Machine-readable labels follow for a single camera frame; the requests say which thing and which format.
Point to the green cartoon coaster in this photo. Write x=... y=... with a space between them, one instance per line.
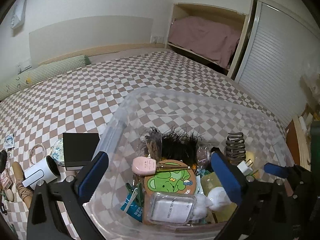
x=170 y=182

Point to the dark cylinder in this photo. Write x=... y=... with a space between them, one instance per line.
x=2 y=160

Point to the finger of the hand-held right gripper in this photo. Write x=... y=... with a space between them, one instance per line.
x=275 y=169

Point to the black feather tuft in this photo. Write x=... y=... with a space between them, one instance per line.
x=180 y=142

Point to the clear plastic storage container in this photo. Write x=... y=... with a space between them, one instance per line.
x=175 y=110

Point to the green clip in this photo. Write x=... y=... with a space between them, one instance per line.
x=136 y=193

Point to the white hanging paper bag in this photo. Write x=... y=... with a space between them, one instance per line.
x=18 y=12

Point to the pink small case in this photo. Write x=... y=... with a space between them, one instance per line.
x=143 y=166

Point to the white wall outlet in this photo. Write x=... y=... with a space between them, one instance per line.
x=157 y=39

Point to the white cylindrical appliance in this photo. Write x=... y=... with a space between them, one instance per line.
x=41 y=175

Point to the blue printed packet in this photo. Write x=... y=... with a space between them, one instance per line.
x=131 y=207

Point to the white cotton ball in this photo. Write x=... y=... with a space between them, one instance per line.
x=201 y=203

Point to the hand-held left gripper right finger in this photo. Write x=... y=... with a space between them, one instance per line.
x=226 y=177

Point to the floral pouch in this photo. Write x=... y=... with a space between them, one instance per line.
x=55 y=151

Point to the white louvered sliding door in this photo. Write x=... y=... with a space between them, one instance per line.
x=275 y=50

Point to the wooden alcove frame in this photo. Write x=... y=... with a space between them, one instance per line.
x=175 y=12

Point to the gold scissors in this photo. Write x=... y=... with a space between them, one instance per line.
x=170 y=165

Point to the clear glass bottle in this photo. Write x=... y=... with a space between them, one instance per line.
x=203 y=152

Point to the pink card box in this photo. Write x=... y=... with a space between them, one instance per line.
x=4 y=180

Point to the clear plastic nail box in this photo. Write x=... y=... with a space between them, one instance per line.
x=170 y=208

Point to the wooden headboard rail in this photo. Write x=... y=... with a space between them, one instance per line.
x=107 y=50

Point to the green bolster pillow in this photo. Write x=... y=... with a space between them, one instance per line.
x=37 y=76

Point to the pink blanket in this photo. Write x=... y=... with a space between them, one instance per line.
x=205 y=40

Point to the white headboard panel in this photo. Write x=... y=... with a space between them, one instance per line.
x=87 y=35

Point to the white plug adapter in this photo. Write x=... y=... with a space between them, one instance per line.
x=245 y=167

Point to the wooden furniture edge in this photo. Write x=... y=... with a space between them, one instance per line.
x=297 y=142

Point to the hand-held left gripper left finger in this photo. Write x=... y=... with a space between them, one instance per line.
x=91 y=177

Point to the beige round stone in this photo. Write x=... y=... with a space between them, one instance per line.
x=10 y=195

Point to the yellow translucent block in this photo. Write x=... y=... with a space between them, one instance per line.
x=211 y=180

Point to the clear tape roll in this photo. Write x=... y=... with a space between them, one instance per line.
x=37 y=152

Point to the teal mask packet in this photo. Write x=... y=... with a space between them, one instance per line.
x=9 y=140

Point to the dark spiral hair clip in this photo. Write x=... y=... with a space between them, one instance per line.
x=236 y=145

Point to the white wall switch plate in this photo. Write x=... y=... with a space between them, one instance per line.
x=25 y=67

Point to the black box with white sides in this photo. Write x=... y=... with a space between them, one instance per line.
x=80 y=150

